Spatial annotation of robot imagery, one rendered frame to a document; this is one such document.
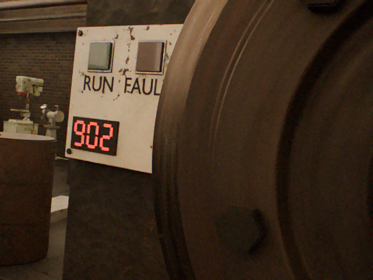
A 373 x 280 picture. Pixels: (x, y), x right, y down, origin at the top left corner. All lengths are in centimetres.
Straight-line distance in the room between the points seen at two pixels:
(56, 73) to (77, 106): 898
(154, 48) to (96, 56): 9
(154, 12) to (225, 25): 26
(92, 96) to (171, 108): 25
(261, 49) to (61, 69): 927
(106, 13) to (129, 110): 15
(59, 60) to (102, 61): 898
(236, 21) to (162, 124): 10
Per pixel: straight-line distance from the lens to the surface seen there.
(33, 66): 1016
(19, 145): 296
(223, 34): 30
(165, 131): 33
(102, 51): 55
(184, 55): 33
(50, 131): 895
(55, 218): 424
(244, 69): 21
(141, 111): 51
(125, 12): 58
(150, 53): 51
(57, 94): 946
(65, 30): 909
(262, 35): 21
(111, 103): 54
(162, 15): 54
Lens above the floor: 113
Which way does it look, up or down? 3 degrees down
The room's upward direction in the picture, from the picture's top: 6 degrees clockwise
